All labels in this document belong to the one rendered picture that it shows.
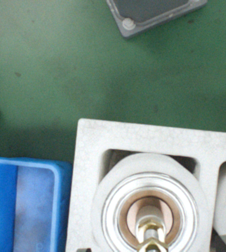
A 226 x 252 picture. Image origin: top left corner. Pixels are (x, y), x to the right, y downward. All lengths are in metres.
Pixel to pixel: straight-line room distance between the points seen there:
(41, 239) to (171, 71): 0.34
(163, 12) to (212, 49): 0.10
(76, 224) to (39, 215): 0.21
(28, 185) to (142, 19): 0.31
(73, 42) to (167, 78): 0.16
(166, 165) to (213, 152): 0.09
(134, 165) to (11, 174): 0.29
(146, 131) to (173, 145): 0.03
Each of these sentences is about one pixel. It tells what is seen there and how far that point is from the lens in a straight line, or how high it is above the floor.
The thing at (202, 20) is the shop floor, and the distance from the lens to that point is 0.54.
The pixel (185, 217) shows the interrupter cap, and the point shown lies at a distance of 0.25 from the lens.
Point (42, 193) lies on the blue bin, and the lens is 0.53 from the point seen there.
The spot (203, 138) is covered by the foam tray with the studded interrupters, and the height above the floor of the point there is 0.18.
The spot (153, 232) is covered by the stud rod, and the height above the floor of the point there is 0.30.
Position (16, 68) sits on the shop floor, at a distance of 0.55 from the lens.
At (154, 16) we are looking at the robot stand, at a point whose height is 0.02.
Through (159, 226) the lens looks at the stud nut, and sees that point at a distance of 0.21.
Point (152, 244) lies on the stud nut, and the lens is 0.18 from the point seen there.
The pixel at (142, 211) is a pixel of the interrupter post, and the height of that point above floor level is 0.26.
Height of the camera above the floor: 0.50
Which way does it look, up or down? 84 degrees down
